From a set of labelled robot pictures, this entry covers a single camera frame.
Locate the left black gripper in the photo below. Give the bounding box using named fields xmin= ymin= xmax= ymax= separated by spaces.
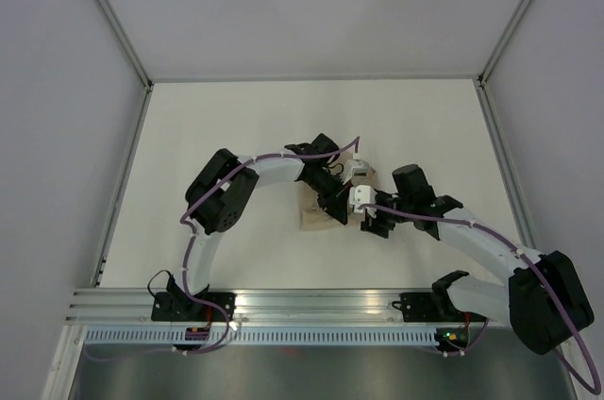
xmin=304 ymin=170 xmax=352 ymax=226

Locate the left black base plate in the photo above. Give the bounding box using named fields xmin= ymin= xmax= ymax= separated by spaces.
xmin=151 ymin=292 xmax=236 ymax=323

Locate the left aluminium side rail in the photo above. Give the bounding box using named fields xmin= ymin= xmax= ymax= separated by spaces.
xmin=88 ymin=83 xmax=154 ymax=288

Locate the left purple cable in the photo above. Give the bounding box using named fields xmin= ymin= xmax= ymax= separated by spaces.
xmin=84 ymin=135 xmax=362 ymax=363

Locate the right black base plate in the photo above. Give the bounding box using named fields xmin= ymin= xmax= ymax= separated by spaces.
xmin=391 ymin=292 xmax=485 ymax=324

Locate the aluminium front mounting rail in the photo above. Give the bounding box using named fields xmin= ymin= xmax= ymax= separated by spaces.
xmin=65 ymin=288 xmax=430 ymax=326

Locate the aluminium frame post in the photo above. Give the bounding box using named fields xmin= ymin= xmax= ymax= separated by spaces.
xmin=93 ymin=0 xmax=153 ymax=91
xmin=476 ymin=0 xmax=535 ymax=88

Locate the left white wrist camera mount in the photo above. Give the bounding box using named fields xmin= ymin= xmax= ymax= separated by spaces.
xmin=341 ymin=153 xmax=373 ymax=185

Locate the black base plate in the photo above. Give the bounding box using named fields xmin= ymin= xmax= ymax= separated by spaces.
xmin=151 ymin=292 xmax=236 ymax=323
xmin=391 ymin=292 xmax=485 ymax=324

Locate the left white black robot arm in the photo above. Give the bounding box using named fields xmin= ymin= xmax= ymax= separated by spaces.
xmin=147 ymin=133 xmax=360 ymax=321

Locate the left aluminium frame post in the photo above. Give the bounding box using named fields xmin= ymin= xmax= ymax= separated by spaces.
xmin=93 ymin=0 xmax=153 ymax=91

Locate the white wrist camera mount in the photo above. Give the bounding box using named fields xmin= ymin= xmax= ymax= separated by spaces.
xmin=341 ymin=153 xmax=373 ymax=185
xmin=348 ymin=185 xmax=377 ymax=217

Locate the right aluminium frame post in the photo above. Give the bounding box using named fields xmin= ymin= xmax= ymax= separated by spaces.
xmin=476 ymin=0 xmax=535 ymax=88

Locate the right aluminium side rail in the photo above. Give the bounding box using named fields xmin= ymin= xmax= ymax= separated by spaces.
xmin=473 ymin=76 xmax=538 ymax=249

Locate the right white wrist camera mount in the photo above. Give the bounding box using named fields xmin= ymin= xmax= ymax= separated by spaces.
xmin=348 ymin=185 xmax=377 ymax=217

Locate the aluminium side rail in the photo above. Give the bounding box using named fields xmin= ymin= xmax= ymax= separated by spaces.
xmin=473 ymin=76 xmax=538 ymax=249
xmin=88 ymin=83 xmax=154 ymax=288

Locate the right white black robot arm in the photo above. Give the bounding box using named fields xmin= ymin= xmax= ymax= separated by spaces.
xmin=349 ymin=164 xmax=595 ymax=355

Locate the white slotted cable duct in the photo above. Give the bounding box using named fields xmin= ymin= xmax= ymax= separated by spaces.
xmin=85 ymin=325 xmax=438 ymax=346

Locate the beige cloth napkin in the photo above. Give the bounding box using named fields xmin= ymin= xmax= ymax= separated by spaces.
xmin=297 ymin=152 xmax=378 ymax=231

